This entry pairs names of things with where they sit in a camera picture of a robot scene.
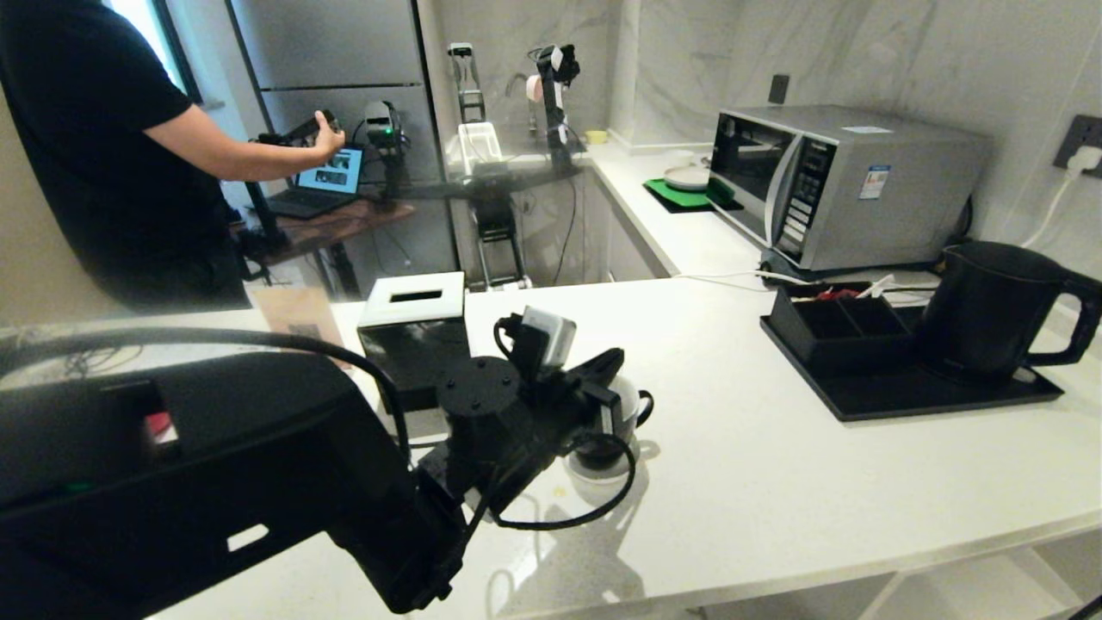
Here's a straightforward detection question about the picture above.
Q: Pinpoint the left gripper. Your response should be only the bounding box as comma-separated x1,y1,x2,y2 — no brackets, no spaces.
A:
517,348,627,470

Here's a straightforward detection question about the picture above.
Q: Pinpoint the black electric kettle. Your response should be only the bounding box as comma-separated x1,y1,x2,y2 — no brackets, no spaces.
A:
915,240,1102,386

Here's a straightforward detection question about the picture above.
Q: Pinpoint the black tissue box white top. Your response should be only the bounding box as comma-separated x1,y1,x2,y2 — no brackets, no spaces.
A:
356,271,471,413

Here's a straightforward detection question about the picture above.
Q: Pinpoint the mobile robot with white tray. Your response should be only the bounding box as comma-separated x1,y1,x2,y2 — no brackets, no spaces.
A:
392,41,586,291

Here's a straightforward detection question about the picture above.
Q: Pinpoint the white plate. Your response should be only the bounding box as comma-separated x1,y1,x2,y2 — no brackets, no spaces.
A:
662,164,712,192

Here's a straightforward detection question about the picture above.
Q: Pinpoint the black compartment organiser box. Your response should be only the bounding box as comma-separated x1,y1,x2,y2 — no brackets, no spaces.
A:
768,283,920,376

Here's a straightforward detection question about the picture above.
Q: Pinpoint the brown paper sheet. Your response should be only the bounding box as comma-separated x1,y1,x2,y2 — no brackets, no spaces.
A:
248,285,352,369

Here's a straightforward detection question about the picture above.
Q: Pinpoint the wooden side table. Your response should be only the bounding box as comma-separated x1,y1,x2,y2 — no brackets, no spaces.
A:
231,198,416,299

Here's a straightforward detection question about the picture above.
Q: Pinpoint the black serving tray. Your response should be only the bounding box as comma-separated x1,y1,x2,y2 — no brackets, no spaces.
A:
759,313,1067,424

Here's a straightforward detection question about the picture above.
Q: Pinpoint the open laptop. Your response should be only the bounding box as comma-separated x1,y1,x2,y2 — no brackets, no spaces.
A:
265,146,365,220

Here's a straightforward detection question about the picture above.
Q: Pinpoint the silver microwave oven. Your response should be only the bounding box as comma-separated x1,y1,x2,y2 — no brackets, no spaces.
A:
708,104,993,274

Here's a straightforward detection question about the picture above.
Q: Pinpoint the grey refrigerator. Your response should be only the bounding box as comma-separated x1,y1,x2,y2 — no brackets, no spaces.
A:
226,0,461,276

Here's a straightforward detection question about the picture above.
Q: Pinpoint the person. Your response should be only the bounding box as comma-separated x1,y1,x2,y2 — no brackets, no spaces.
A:
0,0,347,313

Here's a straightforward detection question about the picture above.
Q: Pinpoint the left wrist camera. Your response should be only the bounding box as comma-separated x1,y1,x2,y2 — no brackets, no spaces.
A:
494,306,579,386

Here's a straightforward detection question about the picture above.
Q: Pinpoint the white cup with black handle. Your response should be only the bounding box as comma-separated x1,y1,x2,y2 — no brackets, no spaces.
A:
562,375,656,509

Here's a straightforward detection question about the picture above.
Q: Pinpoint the dark wall socket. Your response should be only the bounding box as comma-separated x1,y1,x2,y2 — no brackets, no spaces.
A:
1052,115,1102,180

